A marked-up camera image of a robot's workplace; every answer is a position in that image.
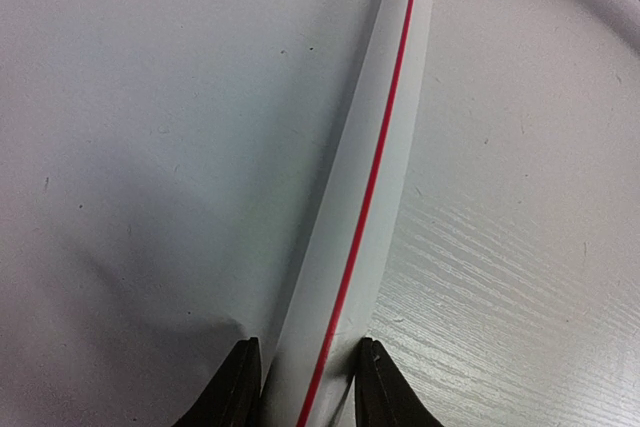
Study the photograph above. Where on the white PVC pipe frame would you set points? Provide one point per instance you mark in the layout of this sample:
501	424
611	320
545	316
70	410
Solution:
480	220

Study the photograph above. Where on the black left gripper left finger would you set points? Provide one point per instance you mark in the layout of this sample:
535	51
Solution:
232	396

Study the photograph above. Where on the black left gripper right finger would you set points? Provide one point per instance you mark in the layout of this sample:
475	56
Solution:
383	397

